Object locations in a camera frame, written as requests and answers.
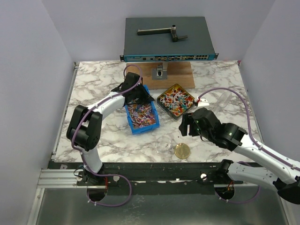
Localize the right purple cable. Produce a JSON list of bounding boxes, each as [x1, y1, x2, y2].
[[196, 87, 300, 204]]

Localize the blue plastic candy bin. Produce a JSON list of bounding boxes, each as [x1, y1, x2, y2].
[[124, 84, 161, 135]]

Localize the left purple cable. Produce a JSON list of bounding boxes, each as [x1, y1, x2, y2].
[[71, 64, 143, 207]]

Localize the grey metal stand base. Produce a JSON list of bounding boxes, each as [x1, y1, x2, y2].
[[151, 61, 168, 80]]

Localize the wooden board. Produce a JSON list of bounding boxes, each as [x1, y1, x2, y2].
[[126, 61, 195, 90]]

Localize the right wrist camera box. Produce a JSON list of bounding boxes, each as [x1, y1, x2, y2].
[[194, 98, 210, 108]]

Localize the black front mounting rail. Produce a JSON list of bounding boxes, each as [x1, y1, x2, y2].
[[48, 161, 258, 196]]

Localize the gold jar lid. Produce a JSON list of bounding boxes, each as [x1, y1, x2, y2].
[[174, 143, 190, 159]]

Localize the square tin of lollipops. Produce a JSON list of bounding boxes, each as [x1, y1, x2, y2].
[[157, 84, 195, 121]]

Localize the grey network switch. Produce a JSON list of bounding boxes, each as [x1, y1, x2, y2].
[[120, 16, 218, 62]]

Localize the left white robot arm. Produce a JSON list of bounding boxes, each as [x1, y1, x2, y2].
[[66, 72, 154, 185]]

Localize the purple cable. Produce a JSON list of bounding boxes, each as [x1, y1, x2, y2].
[[196, 87, 300, 204], [71, 64, 143, 207]]

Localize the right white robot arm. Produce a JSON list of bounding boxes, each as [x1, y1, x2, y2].
[[179, 108, 300, 204]]

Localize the clear plastic scoop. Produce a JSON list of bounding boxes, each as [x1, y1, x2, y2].
[[217, 92, 233, 108]]

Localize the clear glass jar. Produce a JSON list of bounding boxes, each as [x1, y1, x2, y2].
[[155, 136, 172, 153]]

